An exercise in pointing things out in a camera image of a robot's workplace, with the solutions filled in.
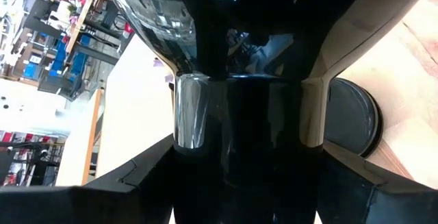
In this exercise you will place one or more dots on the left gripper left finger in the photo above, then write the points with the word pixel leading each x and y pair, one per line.
pixel 85 207

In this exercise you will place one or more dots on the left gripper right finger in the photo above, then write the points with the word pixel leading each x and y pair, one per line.
pixel 393 207

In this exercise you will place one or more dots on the black desk lamp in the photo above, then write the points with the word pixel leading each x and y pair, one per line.
pixel 246 121

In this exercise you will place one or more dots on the light wooden desk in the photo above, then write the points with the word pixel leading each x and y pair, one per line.
pixel 137 114

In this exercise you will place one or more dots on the shelf rack with blue bins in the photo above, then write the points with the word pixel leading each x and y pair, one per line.
pixel 58 63

